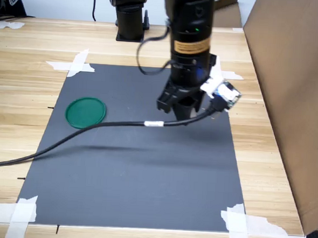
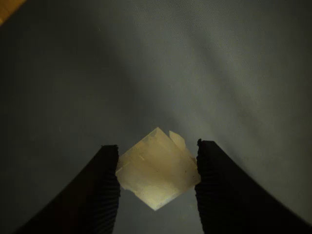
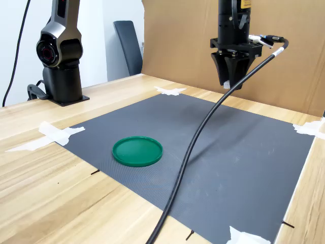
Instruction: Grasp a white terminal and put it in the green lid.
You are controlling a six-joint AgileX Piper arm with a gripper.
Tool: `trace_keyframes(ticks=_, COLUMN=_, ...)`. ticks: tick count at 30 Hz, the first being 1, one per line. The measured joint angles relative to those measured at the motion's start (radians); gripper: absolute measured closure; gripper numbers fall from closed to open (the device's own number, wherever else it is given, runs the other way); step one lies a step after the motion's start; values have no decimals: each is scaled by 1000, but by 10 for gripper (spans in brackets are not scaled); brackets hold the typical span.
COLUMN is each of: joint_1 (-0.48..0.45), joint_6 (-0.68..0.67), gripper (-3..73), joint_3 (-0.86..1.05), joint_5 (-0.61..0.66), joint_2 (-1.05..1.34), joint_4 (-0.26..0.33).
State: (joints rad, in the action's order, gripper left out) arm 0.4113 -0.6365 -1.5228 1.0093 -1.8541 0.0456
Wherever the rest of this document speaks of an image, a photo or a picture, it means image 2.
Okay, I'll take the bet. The small white plastic terminal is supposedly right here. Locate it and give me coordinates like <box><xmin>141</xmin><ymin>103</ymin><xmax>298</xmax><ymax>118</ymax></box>
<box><xmin>115</xmin><ymin>126</ymin><xmax>202</xmax><ymax>212</ymax></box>

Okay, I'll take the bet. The dark grey mat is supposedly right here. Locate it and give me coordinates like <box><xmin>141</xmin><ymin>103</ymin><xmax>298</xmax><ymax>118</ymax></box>
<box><xmin>0</xmin><ymin>0</ymin><xmax>312</xmax><ymax>234</ymax></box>

